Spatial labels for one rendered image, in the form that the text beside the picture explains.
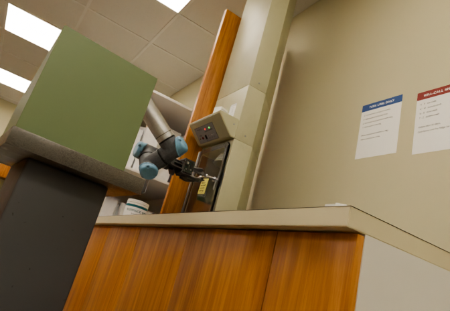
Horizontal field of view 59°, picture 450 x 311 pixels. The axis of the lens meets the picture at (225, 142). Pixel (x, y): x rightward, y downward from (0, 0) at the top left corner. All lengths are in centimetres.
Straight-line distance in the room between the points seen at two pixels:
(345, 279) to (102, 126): 65
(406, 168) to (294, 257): 90
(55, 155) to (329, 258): 61
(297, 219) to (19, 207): 60
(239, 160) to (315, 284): 114
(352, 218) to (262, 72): 141
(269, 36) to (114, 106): 132
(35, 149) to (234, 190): 111
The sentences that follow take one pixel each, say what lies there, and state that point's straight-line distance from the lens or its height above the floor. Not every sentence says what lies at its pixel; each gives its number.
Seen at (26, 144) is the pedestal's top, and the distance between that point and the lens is 92.
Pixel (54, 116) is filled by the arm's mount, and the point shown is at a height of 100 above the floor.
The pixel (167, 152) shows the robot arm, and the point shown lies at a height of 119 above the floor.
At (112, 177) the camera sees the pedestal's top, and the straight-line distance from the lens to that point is 97.
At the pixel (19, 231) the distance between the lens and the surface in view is 98.
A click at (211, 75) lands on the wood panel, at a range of 235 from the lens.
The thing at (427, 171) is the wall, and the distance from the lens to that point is 163.
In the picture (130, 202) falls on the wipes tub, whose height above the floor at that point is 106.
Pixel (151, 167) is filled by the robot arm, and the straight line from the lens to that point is 161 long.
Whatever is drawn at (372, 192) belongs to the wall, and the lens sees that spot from 174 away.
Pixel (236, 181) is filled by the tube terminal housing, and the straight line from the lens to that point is 185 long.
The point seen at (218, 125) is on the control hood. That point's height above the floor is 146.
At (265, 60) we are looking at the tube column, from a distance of 212.
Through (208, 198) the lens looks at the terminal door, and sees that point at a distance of 183.
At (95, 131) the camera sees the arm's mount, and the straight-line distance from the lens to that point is 101.
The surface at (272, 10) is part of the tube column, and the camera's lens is 228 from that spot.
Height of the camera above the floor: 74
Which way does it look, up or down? 20 degrees up
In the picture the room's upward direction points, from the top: 16 degrees clockwise
